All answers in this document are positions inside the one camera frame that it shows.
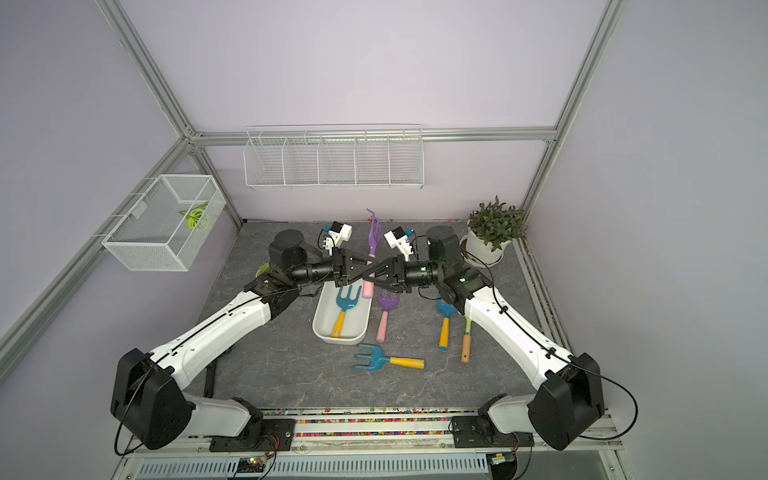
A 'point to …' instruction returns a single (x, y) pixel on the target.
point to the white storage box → (330, 301)
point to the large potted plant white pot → (490, 228)
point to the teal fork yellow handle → (377, 358)
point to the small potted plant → (262, 269)
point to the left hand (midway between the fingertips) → (378, 268)
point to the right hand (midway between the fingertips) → (366, 280)
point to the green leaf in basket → (194, 214)
